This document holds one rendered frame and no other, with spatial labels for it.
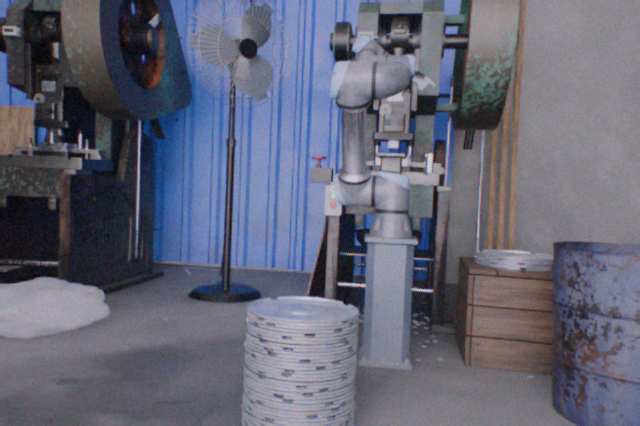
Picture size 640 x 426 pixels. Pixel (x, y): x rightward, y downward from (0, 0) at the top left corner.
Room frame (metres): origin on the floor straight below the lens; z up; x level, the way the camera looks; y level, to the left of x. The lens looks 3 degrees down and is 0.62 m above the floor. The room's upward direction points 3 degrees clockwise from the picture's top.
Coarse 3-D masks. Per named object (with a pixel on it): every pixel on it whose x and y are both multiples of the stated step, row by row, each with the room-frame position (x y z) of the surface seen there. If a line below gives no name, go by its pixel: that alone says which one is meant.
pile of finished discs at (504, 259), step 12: (480, 252) 2.34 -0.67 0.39; (492, 252) 2.36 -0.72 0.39; (504, 252) 2.32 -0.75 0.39; (516, 252) 2.40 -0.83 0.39; (528, 252) 2.39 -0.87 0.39; (480, 264) 2.24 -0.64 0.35; (492, 264) 2.18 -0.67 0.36; (504, 264) 2.15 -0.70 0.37; (516, 264) 2.13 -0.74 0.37; (528, 264) 2.13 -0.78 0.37; (540, 264) 2.13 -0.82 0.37; (552, 264) 2.16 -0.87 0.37
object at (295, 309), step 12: (264, 300) 1.61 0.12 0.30; (288, 300) 1.63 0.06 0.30; (300, 300) 1.64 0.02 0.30; (312, 300) 1.65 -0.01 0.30; (324, 300) 1.65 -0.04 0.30; (336, 300) 1.63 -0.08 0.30; (252, 312) 1.45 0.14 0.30; (264, 312) 1.47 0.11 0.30; (276, 312) 1.48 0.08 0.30; (288, 312) 1.47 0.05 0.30; (300, 312) 1.46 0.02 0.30; (312, 312) 1.47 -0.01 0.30; (324, 312) 1.49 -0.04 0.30; (336, 312) 1.51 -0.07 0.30; (348, 312) 1.51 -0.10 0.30
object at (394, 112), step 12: (396, 96) 2.83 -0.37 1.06; (408, 96) 2.82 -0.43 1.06; (384, 108) 2.82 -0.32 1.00; (396, 108) 2.83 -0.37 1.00; (408, 108) 2.82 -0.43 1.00; (384, 120) 2.81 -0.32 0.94; (396, 120) 2.80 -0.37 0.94; (408, 120) 2.82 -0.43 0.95; (384, 132) 2.84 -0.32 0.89; (396, 132) 2.83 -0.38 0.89; (408, 132) 2.82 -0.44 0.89
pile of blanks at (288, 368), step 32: (256, 320) 1.43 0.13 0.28; (256, 352) 1.44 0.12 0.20; (288, 352) 1.38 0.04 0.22; (320, 352) 1.40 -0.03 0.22; (352, 352) 1.46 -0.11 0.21; (256, 384) 1.43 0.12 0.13; (288, 384) 1.38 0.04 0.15; (320, 384) 1.38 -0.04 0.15; (352, 384) 1.47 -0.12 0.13; (256, 416) 1.42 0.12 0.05; (288, 416) 1.38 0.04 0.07; (320, 416) 1.39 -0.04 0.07; (352, 416) 1.48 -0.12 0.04
